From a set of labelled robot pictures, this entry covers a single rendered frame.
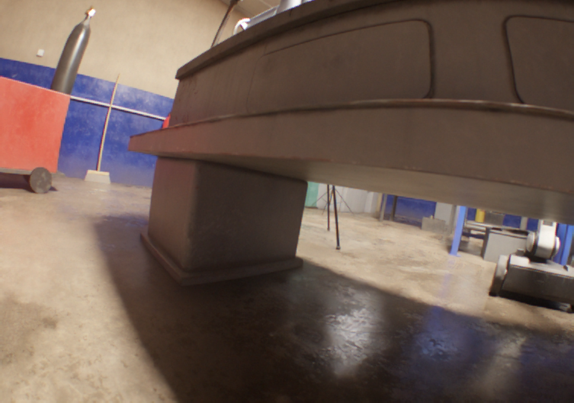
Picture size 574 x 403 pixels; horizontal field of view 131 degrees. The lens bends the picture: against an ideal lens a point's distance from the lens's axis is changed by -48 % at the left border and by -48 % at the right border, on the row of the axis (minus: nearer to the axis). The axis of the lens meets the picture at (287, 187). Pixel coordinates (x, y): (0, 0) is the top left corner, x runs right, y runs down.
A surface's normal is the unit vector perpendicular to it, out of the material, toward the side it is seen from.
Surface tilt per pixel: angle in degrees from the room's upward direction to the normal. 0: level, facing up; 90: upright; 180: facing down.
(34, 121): 90
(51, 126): 90
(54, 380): 0
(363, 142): 90
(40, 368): 0
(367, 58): 90
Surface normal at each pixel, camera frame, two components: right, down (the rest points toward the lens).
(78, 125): 0.73, 0.14
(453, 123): -0.66, -0.10
